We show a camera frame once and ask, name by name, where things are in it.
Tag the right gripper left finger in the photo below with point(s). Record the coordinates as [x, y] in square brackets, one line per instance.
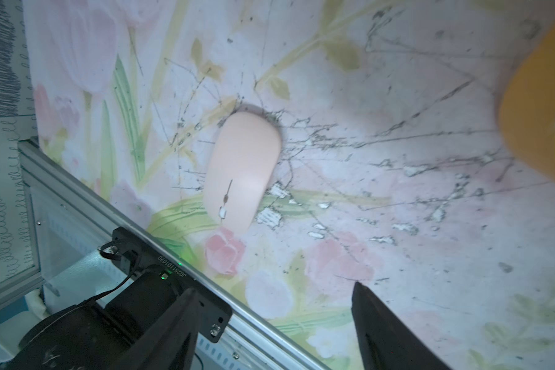
[170, 342]

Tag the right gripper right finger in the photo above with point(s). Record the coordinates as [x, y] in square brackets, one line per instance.
[385, 342]

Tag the yellow storage box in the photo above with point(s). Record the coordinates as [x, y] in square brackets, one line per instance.
[527, 111]

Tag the floral pink table mat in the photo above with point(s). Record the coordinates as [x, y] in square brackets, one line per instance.
[393, 170]

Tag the left pink mouse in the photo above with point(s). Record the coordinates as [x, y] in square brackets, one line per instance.
[242, 163]

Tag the aluminium mounting rail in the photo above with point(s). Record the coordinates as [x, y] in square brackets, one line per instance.
[86, 247]

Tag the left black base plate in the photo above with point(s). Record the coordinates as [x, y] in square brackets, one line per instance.
[156, 283]

